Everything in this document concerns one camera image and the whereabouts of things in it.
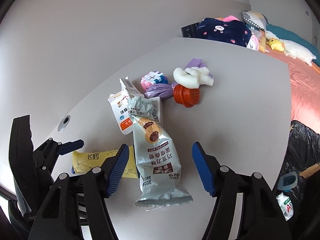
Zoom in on yellow snack wrapper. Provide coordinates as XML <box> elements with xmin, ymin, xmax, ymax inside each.
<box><xmin>71</xmin><ymin>145</ymin><xmax>139</xmax><ymax>179</ymax></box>

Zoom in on teal pillow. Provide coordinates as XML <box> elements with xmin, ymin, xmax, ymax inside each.
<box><xmin>266</xmin><ymin>24</ymin><xmax>319</xmax><ymax>67</ymax></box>

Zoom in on white milk carton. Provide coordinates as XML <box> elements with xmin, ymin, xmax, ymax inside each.
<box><xmin>108</xmin><ymin>77</ymin><xmax>163</xmax><ymax>135</ymax></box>

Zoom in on blue transparent cup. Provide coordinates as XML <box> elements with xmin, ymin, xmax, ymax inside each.
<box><xmin>277</xmin><ymin>171</ymin><xmax>298</xmax><ymax>192</ymax></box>

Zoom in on purple plastic bag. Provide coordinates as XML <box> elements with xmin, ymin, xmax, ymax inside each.
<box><xmin>144</xmin><ymin>83</ymin><xmax>174</xmax><ymax>100</ymax></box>

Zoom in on silver cookie snack bag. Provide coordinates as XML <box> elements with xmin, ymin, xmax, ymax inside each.
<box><xmin>131</xmin><ymin>115</ymin><xmax>193</xmax><ymax>208</ymax></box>

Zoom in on purple white foam block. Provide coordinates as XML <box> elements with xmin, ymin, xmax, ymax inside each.
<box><xmin>184</xmin><ymin>58</ymin><xmax>214</xmax><ymax>86</ymax></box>

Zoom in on orange plastic cap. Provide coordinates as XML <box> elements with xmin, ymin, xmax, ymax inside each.
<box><xmin>173</xmin><ymin>85</ymin><xmax>200</xmax><ymax>108</ymax></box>

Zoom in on black trash bag bin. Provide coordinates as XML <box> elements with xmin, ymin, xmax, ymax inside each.
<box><xmin>278</xmin><ymin>120</ymin><xmax>319</xmax><ymax>221</ymax></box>

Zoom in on silver desk cable grommet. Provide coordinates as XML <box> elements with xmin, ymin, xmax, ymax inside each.
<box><xmin>57</xmin><ymin>115</ymin><xmax>71</xmax><ymax>132</ymax></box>

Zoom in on pink patterned clothes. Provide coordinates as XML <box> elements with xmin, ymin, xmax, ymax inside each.
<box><xmin>216</xmin><ymin>15</ymin><xmax>259</xmax><ymax>51</ymax></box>

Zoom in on pink blue puzzle cube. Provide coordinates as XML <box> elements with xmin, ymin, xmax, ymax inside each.
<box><xmin>140</xmin><ymin>71</ymin><xmax>168</xmax><ymax>91</ymax></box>

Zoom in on yellow duck plush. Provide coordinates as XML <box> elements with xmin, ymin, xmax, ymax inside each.
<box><xmin>268</xmin><ymin>38</ymin><xmax>285</xmax><ymax>53</ymax></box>

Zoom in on grey-blue wrapper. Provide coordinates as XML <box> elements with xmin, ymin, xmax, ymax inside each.
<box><xmin>127</xmin><ymin>96</ymin><xmax>153</xmax><ymax>118</ymax></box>

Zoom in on grey checked pillow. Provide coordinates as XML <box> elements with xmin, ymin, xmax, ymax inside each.
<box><xmin>241</xmin><ymin>11</ymin><xmax>268</xmax><ymax>31</ymax></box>

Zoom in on pink bed sheet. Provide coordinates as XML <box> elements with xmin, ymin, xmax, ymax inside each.
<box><xmin>249</xmin><ymin>50</ymin><xmax>319</xmax><ymax>133</ymax></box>

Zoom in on navy patterned blanket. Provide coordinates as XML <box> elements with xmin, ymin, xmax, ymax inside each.
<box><xmin>195</xmin><ymin>18</ymin><xmax>252</xmax><ymax>47</ymax></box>

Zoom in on white goose plush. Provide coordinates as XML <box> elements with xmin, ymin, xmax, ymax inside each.
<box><xmin>265</xmin><ymin>30</ymin><xmax>316</xmax><ymax>66</ymax></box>

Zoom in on white AD drink bottle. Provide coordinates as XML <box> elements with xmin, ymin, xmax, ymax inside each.
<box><xmin>276</xmin><ymin>192</ymin><xmax>293</xmax><ymax>221</ymax></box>

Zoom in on black wall socket panel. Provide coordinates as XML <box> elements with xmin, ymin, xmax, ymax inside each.
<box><xmin>181</xmin><ymin>22</ymin><xmax>199</xmax><ymax>38</ymax></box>

